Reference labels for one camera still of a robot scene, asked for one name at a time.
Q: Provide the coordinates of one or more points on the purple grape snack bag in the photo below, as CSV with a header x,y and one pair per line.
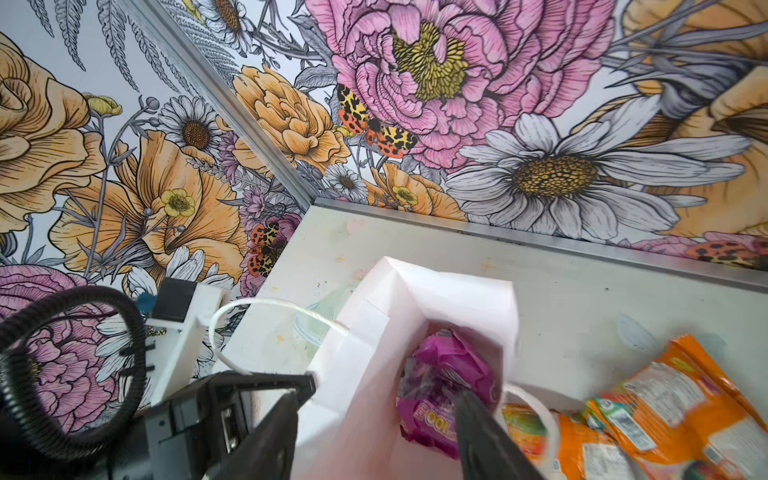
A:
x,y
443,366

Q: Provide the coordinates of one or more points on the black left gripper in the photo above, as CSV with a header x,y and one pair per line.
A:
x,y
178,438

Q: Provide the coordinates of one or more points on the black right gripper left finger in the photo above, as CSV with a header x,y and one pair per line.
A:
x,y
265,451

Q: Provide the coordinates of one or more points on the orange snack bag top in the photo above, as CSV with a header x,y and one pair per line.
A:
x,y
682,417

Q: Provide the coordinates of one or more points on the red paper gift bag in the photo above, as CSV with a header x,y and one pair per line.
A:
x,y
349,428

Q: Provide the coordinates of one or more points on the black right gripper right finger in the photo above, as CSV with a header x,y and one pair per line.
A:
x,y
486,450

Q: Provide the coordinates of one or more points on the orange snack bag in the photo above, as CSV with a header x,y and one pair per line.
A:
x,y
584,453
682,417

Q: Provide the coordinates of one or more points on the orange snack bag left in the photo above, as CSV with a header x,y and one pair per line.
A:
x,y
584,453

